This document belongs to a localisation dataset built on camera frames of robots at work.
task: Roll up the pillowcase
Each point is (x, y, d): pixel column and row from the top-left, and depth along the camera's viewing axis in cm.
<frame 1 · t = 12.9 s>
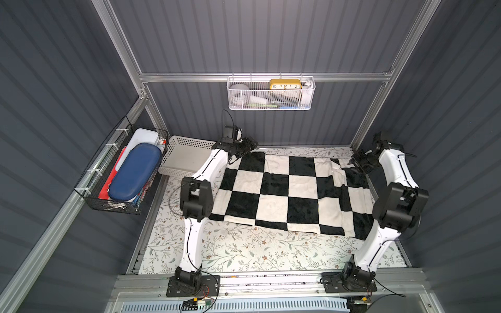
left hand: (258, 146, 97), fingers open
right hand: (355, 164, 92), fingers open
black white checkered pillowcase: (321, 194, 101), on the table
white perforated plastic basket: (184, 156, 117), point 2 cm above the table

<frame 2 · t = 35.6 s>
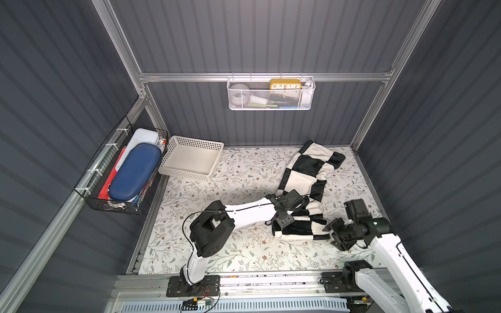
left hand: (285, 215, 87), fingers open
right hand: (328, 233, 78), fingers open
black white checkered pillowcase: (306, 174, 107), point 3 cm above the table
the other named things where they were.

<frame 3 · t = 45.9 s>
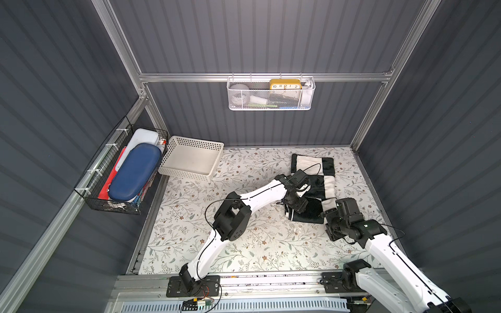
left hand: (302, 209, 90), fingers open
right hand: (324, 218, 82), fingers open
black white checkered pillowcase: (320, 173, 107), point 3 cm above the table
the other named things where they were.

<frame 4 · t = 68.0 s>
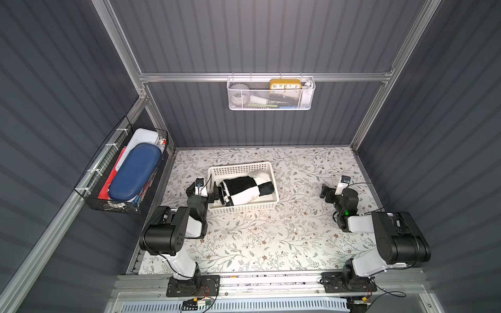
left hand: (205, 182, 91), fingers open
right hand: (338, 185, 93), fingers open
black white checkered pillowcase: (240, 190, 91), point 11 cm above the table
white perforated plastic basket: (267, 201, 95), point 4 cm above the table

